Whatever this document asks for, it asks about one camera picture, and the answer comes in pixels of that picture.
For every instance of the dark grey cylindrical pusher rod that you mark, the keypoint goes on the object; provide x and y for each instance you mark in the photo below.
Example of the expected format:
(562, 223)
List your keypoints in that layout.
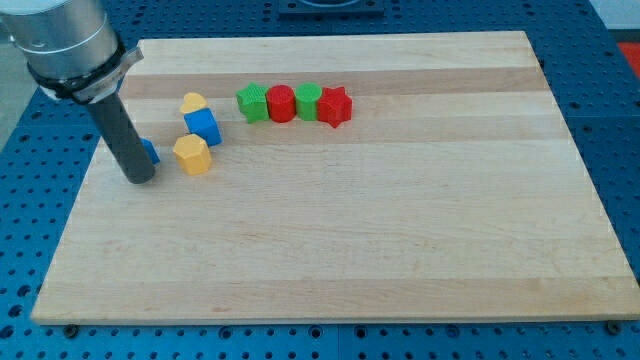
(122, 139)

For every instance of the yellow hexagon block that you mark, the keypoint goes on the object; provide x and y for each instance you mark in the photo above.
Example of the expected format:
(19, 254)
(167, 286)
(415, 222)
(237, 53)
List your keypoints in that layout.
(192, 154)

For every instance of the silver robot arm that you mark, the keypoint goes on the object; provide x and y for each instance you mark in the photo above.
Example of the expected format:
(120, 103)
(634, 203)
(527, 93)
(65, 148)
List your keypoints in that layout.
(74, 53)

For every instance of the blue triangle block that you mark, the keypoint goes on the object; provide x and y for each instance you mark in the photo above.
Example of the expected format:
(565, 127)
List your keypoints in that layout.
(151, 151)

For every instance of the yellow heart block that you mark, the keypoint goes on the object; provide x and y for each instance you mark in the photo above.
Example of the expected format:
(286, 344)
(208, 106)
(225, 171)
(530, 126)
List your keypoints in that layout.
(192, 102)

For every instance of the blue cube block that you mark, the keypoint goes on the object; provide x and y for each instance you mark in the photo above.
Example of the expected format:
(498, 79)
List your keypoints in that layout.
(203, 123)

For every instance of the green star block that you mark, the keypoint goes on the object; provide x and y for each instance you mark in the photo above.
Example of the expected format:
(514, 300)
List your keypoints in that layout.
(252, 102)

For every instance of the red cylinder block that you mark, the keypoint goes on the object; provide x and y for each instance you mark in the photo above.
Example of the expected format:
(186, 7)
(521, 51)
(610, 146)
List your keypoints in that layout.
(281, 103)

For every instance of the green cylinder block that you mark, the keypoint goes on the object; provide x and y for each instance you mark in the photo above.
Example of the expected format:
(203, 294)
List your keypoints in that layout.
(306, 97)

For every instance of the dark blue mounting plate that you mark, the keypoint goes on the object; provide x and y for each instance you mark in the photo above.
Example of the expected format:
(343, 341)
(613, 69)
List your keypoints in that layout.
(291, 8)

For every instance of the red star block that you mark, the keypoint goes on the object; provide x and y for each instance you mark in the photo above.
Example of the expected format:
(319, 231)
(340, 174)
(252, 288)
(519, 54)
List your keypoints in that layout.
(334, 106)

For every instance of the wooden board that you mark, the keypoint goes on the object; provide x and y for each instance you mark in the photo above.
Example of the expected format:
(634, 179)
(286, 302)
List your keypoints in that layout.
(454, 194)

